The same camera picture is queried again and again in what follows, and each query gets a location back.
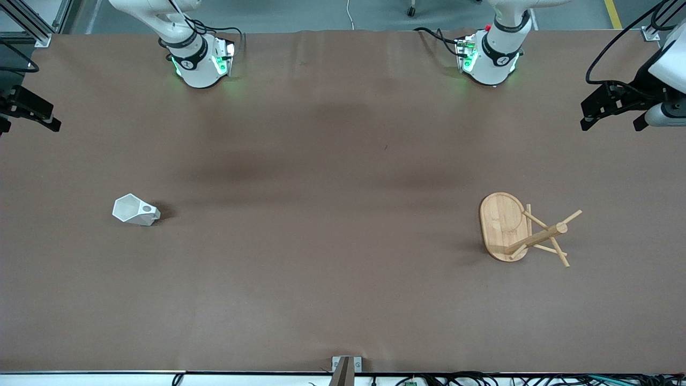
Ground white faceted cup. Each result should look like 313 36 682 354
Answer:
112 194 161 226

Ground wooden cup rack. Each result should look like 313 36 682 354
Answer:
479 192 583 268

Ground yellow floor tape strip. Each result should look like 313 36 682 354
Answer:
605 0 623 30

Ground brown table cover sheet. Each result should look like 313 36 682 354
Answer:
0 29 686 373

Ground black left arm base cable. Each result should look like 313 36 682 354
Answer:
415 27 467 57

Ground black arm base cable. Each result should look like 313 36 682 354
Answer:
185 19 246 54
415 27 467 57

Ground black right arm base cable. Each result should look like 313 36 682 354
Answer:
185 19 246 54

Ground black cable bundle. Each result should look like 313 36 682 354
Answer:
394 372 686 386

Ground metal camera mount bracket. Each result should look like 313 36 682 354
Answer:
331 356 362 386

